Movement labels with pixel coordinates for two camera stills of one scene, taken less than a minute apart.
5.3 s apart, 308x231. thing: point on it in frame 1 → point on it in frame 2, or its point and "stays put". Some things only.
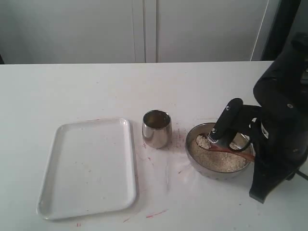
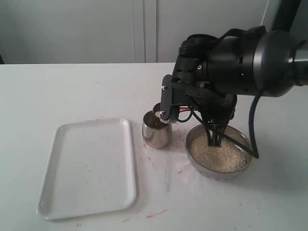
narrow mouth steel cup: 157,128 stays put
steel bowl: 213,164 stays put
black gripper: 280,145 → 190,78
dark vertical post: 281,29 stays put
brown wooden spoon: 204,141 → 182,108
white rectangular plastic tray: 90,170 stays put
